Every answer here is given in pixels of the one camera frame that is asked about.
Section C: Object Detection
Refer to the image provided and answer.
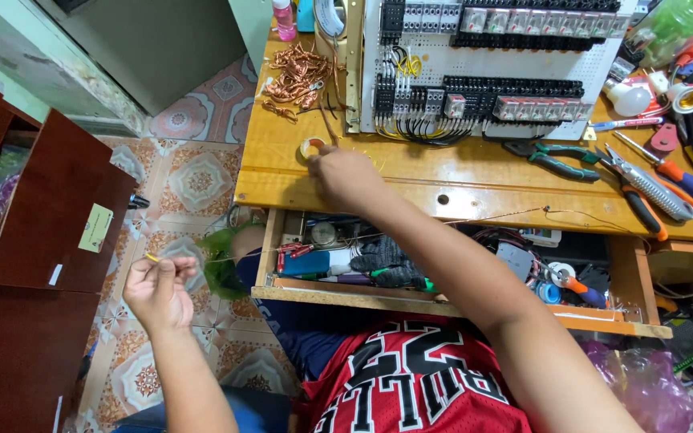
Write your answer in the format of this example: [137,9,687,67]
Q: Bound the person's right hand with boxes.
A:
[307,144,385,212]

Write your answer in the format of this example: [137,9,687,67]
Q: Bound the person's left hand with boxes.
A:
[122,255,199,336]

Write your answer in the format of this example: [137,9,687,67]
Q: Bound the thin copper wire yellow tip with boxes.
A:
[145,204,651,265]

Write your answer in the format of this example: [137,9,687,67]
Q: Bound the yellow tape roll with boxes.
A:
[296,137,327,165]

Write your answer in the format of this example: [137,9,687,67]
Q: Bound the green plastic bag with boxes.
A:
[197,220,263,301]

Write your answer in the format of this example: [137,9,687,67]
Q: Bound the round metal gauge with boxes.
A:
[311,222,338,249]

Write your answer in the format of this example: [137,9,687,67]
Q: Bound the blue flat box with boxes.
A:
[284,250,332,276]

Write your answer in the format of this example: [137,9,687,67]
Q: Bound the wooden desk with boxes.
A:
[233,24,693,244]

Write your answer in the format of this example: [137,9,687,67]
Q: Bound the grey knitted gloves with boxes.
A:
[350,235,428,291]

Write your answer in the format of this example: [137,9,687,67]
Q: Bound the navy blue shorts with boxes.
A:
[233,225,383,382]

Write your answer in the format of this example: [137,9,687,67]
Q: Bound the white tape roll dispenser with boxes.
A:
[313,0,349,61]

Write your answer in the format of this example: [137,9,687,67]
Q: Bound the dark brown wooden cabinet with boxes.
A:
[0,68,138,433]

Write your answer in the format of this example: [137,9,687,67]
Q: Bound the pink bottle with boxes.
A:
[272,0,297,42]

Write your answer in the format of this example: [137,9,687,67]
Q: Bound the blue container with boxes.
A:
[296,0,316,33]

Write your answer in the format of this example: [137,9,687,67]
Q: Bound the wooden desk drawer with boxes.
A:
[251,207,674,339]

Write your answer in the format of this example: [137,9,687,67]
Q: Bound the white relay control panel board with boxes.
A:
[344,0,639,147]

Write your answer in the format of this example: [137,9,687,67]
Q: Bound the red basketball jersey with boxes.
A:
[300,313,534,433]

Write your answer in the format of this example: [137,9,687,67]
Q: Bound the blue tape roll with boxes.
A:
[536,281,563,305]

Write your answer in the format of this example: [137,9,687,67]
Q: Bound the small white tape roll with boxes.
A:
[547,261,577,288]

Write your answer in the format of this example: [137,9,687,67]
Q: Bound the small orange blue screwdriver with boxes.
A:
[542,263,608,309]

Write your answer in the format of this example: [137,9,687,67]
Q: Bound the blue pen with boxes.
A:
[588,117,665,132]

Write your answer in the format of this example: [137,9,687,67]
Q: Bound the white light bulb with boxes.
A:
[602,78,652,118]

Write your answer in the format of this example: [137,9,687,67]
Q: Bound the dark pink round tool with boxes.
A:
[650,123,679,154]

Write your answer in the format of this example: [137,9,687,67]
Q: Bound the white lamp socket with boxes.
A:
[665,83,693,115]

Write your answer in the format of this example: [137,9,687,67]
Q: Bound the clear bag with green contents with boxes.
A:
[626,0,693,69]

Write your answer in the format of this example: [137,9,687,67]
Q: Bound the purple plastic bag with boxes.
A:
[581,340,693,433]

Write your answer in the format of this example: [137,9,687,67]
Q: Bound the pile of copper wire scraps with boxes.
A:
[260,42,347,124]

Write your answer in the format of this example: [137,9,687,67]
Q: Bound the green handled pliers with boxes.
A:
[501,140,602,184]

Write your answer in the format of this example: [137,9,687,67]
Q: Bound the orange handled wire stripper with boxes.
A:
[594,143,693,242]

